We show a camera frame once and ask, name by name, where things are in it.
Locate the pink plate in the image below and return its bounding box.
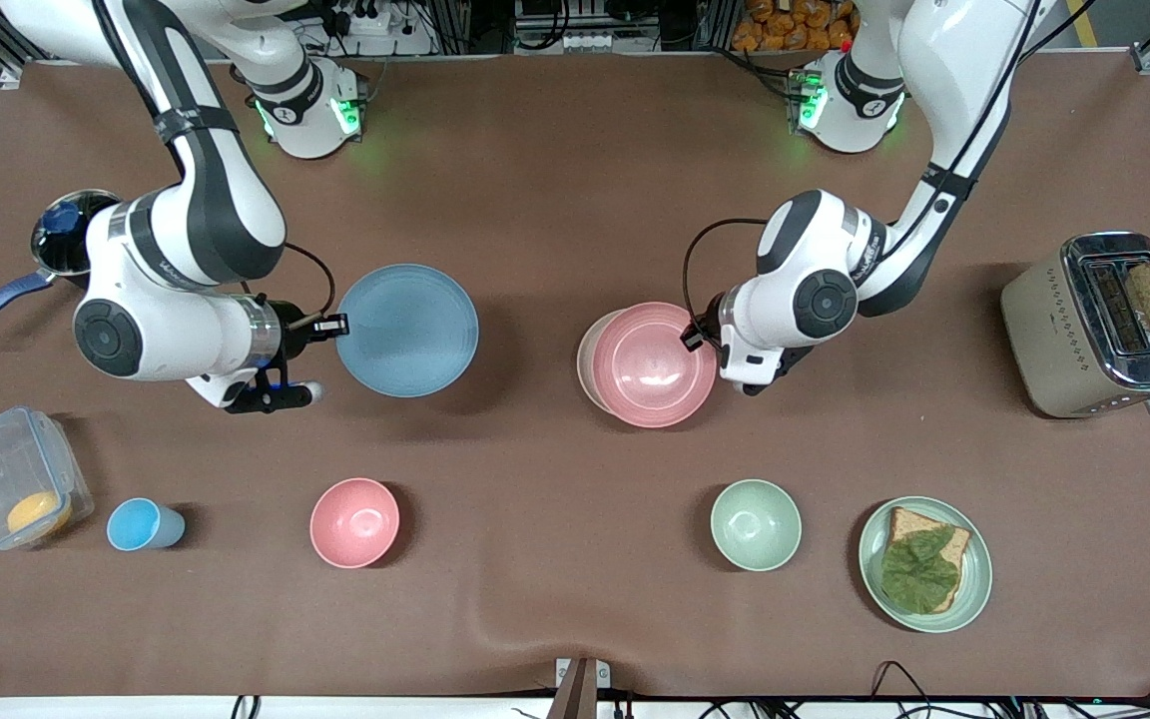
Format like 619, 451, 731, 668
590, 302, 718, 428

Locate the blue plate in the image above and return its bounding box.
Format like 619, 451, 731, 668
335, 264, 480, 398

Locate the beige plate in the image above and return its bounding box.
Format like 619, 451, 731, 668
576, 310, 636, 415

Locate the green bowl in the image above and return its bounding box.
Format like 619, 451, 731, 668
711, 479, 803, 572

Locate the pink bowl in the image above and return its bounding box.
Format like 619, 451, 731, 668
309, 477, 401, 570

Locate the blue cup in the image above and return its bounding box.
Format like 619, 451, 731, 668
106, 497, 187, 552

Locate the brown bread slice under lettuce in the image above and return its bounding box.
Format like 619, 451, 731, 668
882, 507, 972, 613

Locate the orange yellow fruit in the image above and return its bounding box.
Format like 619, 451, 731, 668
6, 491, 73, 537

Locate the white power strip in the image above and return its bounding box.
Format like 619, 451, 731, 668
330, 0, 436, 56

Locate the green lettuce leaf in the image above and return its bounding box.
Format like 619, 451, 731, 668
880, 527, 962, 613

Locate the beige chrome two-slot toaster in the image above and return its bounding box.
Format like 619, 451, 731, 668
999, 232, 1150, 420

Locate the green plate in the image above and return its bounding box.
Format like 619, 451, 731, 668
858, 496, 993, 634

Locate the metal table edge clamp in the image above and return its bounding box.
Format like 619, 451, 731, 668
555, 657, 612, 719

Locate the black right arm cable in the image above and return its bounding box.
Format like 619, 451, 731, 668
281, 243, 338, 326

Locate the silver saucepan with blue handle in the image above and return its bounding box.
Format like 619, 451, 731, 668
0, 190, 127, 344

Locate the black looped floor cable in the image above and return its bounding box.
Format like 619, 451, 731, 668
869, 659, 935, 719

